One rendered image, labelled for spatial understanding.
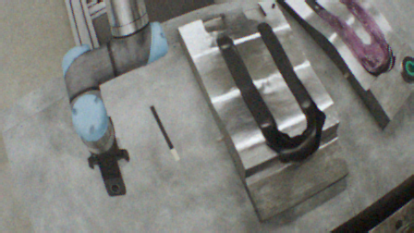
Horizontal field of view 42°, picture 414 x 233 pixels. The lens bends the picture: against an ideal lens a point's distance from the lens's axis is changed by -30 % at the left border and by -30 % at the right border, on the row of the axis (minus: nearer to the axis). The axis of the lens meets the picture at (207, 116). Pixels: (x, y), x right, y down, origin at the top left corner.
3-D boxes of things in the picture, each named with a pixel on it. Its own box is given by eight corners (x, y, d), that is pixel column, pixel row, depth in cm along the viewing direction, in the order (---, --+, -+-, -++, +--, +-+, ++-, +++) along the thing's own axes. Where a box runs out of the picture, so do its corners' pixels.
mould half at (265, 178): (178, 40, 178) (177, 20, 165) (271, 10, 181) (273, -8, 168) (260, 223, 165) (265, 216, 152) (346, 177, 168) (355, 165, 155)
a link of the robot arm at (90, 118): (98, 81, 122) (111, 126, 120) (104, 100, 132) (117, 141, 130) (65, 98, 121) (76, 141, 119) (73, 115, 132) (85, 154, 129)
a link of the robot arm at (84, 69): (106, 43, 134) (118, 91, 131) (62, 67, 133) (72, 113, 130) (103, 30, 127) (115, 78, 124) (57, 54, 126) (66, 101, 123)
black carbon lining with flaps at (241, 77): (212, 42, 170) (212, 27, 161) (271, 22, 172) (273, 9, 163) (273, 177, 162) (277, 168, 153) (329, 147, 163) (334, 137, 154)
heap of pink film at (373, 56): (311, 15, 175) (314, 4, 167) (344, -9, 178) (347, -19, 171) (370, 85, 169) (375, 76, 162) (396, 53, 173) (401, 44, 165)
